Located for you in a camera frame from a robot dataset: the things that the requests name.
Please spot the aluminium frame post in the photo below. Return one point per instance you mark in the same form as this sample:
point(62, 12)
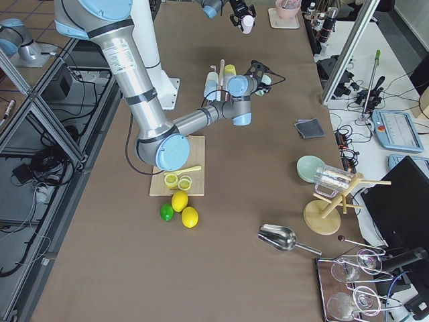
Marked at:
point(353, 39)

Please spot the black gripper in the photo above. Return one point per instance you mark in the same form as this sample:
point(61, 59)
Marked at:
point(238, 9)
point(261, 86)

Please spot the lemon slice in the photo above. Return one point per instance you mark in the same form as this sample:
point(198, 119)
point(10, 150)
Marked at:
point(171, 180)
point(184, 183)

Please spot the glass pitcher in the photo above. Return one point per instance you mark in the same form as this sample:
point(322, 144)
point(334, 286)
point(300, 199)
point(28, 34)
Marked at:
point(329, 180)

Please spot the yellow cup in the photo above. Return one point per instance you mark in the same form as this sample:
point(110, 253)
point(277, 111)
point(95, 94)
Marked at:
point(229, 72)

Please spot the light blue cup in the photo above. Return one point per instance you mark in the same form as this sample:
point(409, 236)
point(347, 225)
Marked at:
point(210, 90)

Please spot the white wire cup holder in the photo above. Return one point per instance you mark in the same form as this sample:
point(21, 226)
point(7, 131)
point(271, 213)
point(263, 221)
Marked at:
point(222, 87)

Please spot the yellow plastic knife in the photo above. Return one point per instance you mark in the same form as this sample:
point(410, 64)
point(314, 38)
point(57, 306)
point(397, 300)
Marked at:
point(184, 170)

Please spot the black monitor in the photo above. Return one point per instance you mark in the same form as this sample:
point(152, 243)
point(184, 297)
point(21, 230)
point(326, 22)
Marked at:
point(400, 210)

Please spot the black glass rack tray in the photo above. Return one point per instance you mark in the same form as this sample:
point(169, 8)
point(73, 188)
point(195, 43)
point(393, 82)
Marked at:
point(329, 286)

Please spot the grey cloth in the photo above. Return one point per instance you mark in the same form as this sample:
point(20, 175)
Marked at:
point(309, 128)

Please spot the mint green bowl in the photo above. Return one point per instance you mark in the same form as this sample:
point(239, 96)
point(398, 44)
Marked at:
point(306, 167)

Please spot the green lime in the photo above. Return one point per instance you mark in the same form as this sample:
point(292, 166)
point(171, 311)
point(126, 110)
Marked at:
point(167, 212)

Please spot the metal scoop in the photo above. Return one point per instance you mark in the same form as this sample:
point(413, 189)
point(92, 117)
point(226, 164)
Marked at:
point(282, 238)

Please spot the yellow lemon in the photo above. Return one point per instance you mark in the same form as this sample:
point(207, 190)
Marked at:
point(190, 217)
point(179, 201)

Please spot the mint green cup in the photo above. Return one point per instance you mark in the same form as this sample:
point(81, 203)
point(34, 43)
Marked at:
point(266, 82)

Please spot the white cup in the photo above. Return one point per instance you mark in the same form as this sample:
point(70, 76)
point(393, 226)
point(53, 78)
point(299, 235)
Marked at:
point(212, 79)

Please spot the pink cup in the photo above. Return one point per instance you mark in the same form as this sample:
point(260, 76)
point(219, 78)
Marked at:
point(247, 24)

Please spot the wine glass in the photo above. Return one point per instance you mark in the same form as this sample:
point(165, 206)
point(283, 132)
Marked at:
point(360, 267)
point(362, 302)

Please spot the beige tray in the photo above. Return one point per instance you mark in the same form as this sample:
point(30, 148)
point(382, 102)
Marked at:
point(277, 22)

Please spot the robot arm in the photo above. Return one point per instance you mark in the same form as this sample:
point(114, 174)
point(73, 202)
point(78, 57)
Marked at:
point(212, 7)
point(124, 31)

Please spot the pink bowl with ice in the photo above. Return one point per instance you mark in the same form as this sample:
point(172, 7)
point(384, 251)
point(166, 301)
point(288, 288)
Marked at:
point(287, 9)

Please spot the wooden mug tree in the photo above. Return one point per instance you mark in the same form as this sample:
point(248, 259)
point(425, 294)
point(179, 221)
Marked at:
point(321, 215)

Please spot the metal rod green handle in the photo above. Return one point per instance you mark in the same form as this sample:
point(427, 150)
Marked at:
point(376, 64)

